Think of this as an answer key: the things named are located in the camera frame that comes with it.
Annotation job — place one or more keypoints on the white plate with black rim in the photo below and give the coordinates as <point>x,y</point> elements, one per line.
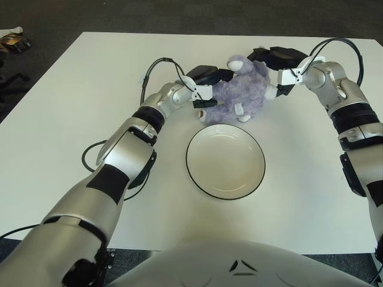
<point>226,161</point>

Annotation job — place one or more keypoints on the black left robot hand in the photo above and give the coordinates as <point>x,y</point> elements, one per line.
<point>206,74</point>

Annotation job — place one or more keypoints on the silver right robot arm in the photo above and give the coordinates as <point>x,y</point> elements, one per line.
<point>353,104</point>

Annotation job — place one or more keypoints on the purple plush doll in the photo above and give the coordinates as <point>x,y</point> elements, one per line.
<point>239,92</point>

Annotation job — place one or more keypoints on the dark box on floor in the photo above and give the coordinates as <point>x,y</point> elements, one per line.
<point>16,43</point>

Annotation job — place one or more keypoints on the grey robot torso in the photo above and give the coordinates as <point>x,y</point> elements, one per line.
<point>239,266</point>

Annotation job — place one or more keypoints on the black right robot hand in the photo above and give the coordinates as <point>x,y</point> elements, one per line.
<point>284,58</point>

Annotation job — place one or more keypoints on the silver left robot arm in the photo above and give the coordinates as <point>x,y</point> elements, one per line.
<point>113,167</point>

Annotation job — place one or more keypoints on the black metal table bracket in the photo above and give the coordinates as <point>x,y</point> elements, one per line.
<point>110,257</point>

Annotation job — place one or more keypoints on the black office chair base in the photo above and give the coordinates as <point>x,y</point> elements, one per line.
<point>15,80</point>

